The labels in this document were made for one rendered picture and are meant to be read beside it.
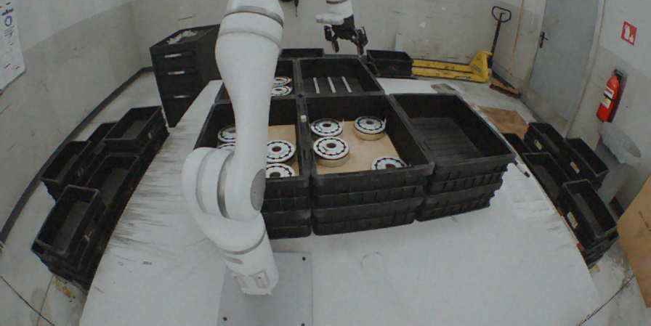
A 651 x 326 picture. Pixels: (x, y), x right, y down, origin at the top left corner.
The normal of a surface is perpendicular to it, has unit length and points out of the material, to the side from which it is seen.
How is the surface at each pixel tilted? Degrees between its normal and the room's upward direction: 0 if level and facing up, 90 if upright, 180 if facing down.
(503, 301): 0
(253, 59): 60
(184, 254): 0
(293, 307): 1
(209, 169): 25
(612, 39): 90
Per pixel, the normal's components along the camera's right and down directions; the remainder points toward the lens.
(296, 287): 0.00, -0.80
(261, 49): 0.68, 0.08
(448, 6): 0.03, 0.58
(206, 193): -0.14, 0.14
